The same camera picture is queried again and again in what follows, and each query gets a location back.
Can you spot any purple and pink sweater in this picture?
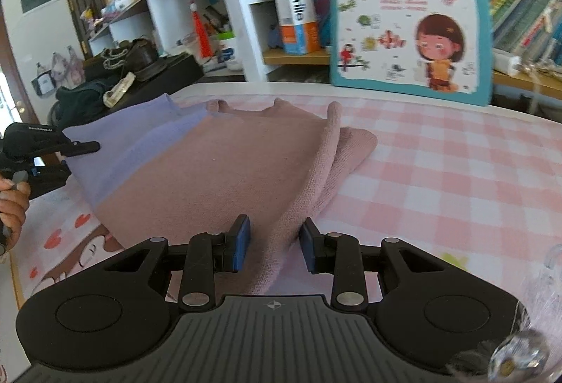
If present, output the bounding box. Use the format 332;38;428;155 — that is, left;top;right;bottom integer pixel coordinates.
65;95;377;295

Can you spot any person's left hand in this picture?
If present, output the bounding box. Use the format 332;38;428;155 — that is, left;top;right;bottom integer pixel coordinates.
0;178;31;252

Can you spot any dark green garment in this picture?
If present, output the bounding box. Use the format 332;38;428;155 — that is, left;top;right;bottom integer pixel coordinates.
48;76;119;129

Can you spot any white wristwatch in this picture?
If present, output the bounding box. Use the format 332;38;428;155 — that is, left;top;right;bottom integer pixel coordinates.
103;72;136;108

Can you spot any brown leather shoe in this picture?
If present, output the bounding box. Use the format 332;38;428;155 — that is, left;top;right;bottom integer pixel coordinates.
117;38;168;82

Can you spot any black box platform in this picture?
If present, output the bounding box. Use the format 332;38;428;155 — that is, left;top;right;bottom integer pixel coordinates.
101;54;204;114

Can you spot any pink checkered table mat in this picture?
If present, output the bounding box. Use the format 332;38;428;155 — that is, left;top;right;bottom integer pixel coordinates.
10;90;562;383

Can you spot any red hanging tassel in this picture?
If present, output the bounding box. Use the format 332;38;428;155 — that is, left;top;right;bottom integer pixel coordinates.
190;0;213;61

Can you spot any white green-lid jar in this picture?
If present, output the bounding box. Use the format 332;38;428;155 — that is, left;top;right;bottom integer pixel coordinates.
218;31;243;71

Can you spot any white orange carton box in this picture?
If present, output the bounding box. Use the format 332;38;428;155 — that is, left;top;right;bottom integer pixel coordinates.
274;0;320;55

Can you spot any teal children's picture book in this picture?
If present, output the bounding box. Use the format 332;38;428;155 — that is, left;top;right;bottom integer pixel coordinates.
331;0;492;106

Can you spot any white bookshelf frame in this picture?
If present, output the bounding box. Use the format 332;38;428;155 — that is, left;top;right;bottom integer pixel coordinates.
86;0;562;104

